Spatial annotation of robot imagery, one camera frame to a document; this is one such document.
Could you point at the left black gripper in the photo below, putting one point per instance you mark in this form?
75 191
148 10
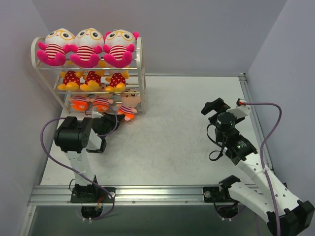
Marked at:
108 120

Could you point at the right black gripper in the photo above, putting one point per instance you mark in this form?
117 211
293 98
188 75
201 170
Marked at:
219 111

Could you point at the peach boy plush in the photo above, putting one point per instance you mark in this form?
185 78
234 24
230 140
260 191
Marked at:
130 98
79 102
102 102

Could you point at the yellow bear plush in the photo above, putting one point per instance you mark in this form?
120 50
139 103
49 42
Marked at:
92 80
117 80
71 79

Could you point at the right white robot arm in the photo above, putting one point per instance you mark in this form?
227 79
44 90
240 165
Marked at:
284 213

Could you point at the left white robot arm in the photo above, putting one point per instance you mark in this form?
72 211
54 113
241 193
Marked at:
76 138

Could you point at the cream two-tier shelf rack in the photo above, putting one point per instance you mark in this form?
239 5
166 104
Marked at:
51 77

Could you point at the pink plush with glasses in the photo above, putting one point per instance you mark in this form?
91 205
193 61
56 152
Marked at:
57 44

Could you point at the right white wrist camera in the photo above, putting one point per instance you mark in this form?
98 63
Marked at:
241 110

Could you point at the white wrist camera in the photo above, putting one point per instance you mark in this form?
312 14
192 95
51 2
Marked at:
241 110
94 114

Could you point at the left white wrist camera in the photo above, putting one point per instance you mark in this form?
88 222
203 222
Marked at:
94 114

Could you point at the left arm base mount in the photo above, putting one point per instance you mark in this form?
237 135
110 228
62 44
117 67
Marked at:
89 194

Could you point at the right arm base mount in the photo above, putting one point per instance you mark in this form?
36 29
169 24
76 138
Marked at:
216 193

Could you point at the aluminium front rail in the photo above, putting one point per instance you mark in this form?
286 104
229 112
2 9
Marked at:
141 195

